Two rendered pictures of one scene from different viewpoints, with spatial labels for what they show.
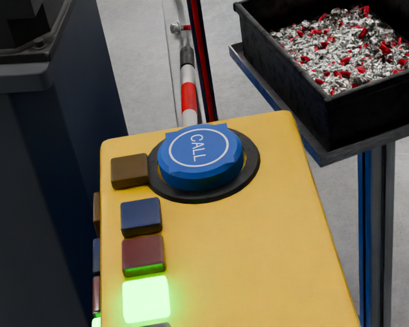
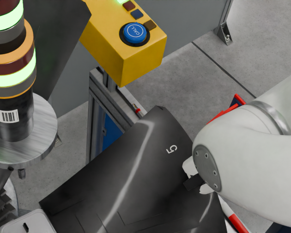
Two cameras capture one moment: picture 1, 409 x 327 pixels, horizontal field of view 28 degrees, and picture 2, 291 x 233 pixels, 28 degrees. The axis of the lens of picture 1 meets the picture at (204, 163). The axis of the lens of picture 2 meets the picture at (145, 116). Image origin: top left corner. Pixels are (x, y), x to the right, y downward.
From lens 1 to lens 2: 1.05 m
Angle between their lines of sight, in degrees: 74
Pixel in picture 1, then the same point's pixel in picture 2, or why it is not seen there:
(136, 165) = (148, 25)
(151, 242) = (128, 7)
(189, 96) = (238, 223)
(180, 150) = (138, 28)
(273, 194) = (111, 30)
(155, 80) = not seen: outside the picture
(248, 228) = (111, 20)
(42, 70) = not seen: outside the picture
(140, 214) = (136, 12)
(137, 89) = not seen: outside the picture
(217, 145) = (130, 32)
